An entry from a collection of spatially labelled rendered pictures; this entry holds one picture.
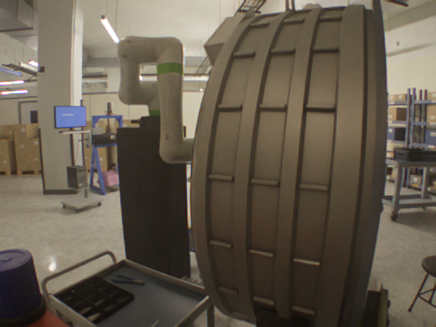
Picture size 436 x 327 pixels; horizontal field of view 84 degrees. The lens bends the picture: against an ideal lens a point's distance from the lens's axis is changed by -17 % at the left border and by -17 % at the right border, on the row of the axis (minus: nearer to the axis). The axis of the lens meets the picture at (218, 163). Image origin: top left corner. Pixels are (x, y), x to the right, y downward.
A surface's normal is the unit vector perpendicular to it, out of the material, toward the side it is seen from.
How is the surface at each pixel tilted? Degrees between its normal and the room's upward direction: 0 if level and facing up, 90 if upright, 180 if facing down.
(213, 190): 86
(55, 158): 90
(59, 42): 90
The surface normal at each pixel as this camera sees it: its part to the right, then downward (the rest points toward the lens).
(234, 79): -0.43, -0.36
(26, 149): 0.18, 0.15
